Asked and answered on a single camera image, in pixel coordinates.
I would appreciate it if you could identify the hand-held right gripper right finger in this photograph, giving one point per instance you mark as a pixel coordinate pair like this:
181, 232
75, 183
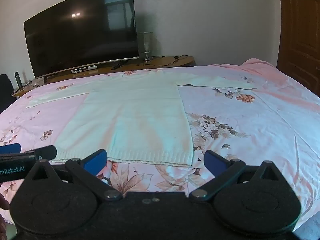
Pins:
213, 162

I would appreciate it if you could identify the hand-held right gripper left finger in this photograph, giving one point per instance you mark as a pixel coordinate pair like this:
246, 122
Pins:
96, 162

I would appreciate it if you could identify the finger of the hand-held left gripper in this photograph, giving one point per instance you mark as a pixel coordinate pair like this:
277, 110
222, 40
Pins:
10, 148
43, 152

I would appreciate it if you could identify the white knit sweater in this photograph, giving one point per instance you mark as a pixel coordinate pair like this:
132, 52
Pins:
140, 120

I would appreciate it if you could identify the person's left hand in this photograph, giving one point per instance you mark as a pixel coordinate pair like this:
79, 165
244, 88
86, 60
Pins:
4, 203

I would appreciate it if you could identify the pink floral bed sheet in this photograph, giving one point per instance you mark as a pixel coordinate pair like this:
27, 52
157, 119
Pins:
250, 130

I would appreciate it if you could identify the dark chair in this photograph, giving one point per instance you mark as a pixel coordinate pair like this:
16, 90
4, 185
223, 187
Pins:
5, 92

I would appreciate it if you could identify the black upright remote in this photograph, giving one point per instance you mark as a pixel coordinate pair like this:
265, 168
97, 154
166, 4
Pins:
17, 80

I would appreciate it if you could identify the silver set-top box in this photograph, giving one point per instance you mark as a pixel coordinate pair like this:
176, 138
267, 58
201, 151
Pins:
83, 69

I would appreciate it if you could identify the wooden television stand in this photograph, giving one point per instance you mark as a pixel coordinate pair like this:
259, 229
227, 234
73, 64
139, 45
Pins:
165, 60

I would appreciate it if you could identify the glass table lamp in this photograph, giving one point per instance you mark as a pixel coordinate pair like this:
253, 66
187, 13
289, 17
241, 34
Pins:
145, 45

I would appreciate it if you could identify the black curved television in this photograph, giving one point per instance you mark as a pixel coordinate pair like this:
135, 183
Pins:
80, 27

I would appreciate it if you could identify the brown wooden door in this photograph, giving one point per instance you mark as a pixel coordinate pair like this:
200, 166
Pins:
300, 37

